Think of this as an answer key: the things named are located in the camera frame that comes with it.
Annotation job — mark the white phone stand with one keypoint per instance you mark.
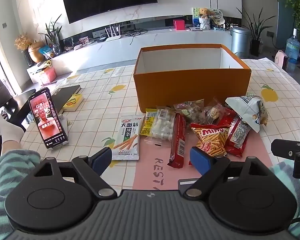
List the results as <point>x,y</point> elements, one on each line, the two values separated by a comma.
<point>65,130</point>

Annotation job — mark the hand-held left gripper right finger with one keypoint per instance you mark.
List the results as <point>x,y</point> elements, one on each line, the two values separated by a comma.
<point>200,160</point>

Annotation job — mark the person's right leg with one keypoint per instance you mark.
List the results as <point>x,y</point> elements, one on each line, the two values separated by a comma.
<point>290,187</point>

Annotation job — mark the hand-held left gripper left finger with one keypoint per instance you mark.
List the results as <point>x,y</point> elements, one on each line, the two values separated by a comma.
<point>102,158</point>

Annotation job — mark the white marble television bench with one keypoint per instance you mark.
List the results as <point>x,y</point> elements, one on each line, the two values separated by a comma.
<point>110,52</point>

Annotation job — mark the red snack packet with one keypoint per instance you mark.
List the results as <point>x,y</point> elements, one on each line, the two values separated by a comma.
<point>237,135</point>

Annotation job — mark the white cardboard box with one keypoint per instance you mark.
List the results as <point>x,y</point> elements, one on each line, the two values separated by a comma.
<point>33,72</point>

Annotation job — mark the large water bottle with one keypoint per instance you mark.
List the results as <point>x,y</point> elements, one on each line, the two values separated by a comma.
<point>292,47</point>

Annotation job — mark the pink cardboard box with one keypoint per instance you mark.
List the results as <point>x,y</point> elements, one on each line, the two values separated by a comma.
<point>48,76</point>

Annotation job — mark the brown teddy bear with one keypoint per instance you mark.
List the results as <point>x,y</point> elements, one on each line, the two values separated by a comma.
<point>204,12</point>

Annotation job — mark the green sausage packet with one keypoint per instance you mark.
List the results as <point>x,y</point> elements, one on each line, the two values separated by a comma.
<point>188,108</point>

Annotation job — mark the black notebook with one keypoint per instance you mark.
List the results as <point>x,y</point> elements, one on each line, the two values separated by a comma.
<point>63,96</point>

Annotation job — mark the blue green picture box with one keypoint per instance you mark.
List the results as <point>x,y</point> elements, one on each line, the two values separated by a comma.
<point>195,17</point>

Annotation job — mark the yellow duck note box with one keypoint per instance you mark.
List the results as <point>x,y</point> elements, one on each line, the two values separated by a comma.
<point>73,102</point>

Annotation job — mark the person's leg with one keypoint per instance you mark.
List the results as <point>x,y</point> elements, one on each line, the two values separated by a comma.
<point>290,187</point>
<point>7,175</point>

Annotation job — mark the round paper fan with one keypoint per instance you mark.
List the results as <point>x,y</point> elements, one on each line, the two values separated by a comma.
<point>216,15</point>

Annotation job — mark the pink heater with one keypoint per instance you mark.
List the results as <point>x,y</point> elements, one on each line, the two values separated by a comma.
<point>282,61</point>

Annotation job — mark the white sock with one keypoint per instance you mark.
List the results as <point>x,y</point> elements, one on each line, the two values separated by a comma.
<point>6,127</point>

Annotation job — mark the black side table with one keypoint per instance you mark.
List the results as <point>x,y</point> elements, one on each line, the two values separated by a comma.
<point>17,105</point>

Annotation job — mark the black smartphone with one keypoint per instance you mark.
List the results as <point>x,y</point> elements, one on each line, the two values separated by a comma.
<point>47,120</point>

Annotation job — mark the white router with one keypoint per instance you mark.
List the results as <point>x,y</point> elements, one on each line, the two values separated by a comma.
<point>113,36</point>

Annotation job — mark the gold vase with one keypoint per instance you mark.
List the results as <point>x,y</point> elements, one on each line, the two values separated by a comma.
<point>36,52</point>

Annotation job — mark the yellow marshmallow packet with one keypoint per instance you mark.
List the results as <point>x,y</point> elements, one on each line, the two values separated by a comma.
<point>160,127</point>

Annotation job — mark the snake plant in black pot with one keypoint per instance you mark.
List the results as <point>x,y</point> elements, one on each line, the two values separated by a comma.
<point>255,46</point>

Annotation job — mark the dried yellow flowers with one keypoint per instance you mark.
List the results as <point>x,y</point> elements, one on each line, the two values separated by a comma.
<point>22,42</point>

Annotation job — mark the dark red wafer bar packet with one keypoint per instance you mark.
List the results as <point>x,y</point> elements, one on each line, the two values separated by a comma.
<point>177,142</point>

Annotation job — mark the wall socket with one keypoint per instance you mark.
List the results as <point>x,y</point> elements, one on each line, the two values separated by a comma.
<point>270,34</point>

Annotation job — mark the white blue snack bag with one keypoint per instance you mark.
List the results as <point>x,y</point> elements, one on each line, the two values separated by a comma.
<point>245,107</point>

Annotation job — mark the pink table mat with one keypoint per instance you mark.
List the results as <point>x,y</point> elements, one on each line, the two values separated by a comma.
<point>152,172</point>

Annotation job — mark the white green spicy strip packet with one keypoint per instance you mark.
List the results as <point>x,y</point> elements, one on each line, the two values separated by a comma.
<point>126,140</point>

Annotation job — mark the aloe plant in glass vase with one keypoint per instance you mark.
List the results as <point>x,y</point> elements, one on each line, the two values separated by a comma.
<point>53,35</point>

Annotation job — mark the red box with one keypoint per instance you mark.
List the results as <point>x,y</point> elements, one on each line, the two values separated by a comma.
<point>179,24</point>

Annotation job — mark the orange cardboard box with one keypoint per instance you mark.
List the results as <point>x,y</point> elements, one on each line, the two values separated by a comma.
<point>190,87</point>

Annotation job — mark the red yellow stick snack bag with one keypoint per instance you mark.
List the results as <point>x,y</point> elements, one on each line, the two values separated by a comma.
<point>212,140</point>

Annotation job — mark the silver trash can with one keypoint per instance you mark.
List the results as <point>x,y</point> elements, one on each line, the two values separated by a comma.
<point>240,42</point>

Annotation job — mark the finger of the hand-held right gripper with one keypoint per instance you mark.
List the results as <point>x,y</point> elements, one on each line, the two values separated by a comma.
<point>287,147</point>

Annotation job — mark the clear packet with brown snack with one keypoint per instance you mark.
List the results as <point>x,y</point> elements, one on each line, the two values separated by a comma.
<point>212,112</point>

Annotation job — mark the person's left leg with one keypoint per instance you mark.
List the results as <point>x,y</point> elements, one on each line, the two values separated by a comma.
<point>7,175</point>

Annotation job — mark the small photo frame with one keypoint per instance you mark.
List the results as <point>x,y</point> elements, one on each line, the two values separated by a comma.
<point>83,40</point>

